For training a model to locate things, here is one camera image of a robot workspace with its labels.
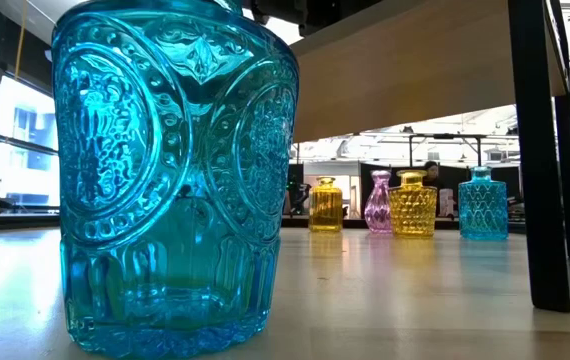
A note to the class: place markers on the yellow ribbed glass vase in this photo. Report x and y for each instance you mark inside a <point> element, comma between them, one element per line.
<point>325,207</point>

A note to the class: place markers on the slim pink twisted glass vase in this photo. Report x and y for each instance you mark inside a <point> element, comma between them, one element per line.
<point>377,210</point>

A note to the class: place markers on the yellow dimpled glass vase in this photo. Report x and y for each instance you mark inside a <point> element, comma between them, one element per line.
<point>412,210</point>

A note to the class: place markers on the teal diamond-pattern glass vase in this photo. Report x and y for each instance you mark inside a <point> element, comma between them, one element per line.
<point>482,210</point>

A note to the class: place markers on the wooden shelf with black legs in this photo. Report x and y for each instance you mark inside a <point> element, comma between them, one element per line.
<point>405,80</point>

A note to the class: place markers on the person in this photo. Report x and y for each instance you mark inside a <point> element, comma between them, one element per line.
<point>432,167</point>

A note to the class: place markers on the black partition panels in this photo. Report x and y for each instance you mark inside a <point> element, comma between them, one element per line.
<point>450,175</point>

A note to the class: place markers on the white cylindrical container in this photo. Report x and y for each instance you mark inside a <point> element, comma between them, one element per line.
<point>447,202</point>

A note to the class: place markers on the teal embossed round glass vase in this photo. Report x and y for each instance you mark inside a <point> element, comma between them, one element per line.
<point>165,200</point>

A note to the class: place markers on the black background rig frame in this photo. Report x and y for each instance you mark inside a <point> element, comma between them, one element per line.
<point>445,136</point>

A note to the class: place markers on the black aluminium table frame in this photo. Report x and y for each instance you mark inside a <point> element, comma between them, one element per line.
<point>352,223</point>

